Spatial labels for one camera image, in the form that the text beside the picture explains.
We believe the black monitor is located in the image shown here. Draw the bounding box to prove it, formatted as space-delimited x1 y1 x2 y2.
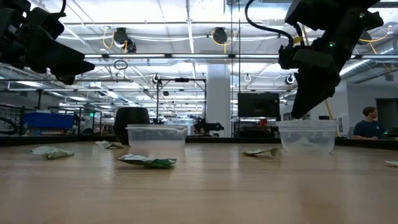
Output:
238 92 280 118

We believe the blue plastic bin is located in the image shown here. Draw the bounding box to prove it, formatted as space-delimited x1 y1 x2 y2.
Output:
22 111 75 130

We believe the clear rectangular plastic container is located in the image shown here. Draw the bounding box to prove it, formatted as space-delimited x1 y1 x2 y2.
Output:
126 123 189 147

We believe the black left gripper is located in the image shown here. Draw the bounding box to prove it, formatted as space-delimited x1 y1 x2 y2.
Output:
0 9 96 85

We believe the black aluminium table frame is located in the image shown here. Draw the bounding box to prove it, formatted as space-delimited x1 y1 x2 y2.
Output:
0 134 398 151

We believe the person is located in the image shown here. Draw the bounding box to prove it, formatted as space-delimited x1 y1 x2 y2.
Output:
351 106 387 140

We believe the dark mug green inside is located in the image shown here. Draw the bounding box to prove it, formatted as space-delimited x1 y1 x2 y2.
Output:
113 107 150 144

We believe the clear round plastic container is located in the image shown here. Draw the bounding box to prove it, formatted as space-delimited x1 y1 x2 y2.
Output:
275 119 339 154

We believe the yellow hanging cable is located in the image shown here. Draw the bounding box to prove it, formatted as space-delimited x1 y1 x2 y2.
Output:
324 99 340 138

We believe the black ceiling cable reel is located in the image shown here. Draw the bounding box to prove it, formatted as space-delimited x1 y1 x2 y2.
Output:
211 27 229 45
112 27 137 54

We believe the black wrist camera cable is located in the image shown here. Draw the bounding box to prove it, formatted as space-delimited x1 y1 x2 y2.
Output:
244 0 304 46

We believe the black background test frame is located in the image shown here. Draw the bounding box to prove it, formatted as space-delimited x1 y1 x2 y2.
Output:
156 77 207 125

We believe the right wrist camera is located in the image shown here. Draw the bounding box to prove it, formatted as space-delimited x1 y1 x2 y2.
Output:
278 44 300 70

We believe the background storage shelf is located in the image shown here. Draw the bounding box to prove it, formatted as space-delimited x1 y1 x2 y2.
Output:
0 104 24 135

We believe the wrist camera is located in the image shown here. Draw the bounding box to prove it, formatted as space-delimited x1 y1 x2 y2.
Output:
26 6 66 40
278 44 300 70

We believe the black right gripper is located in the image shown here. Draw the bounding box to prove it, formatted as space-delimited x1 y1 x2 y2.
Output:
291 37 342 120

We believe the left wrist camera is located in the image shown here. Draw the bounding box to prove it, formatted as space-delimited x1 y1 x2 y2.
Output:
26 6 66 40

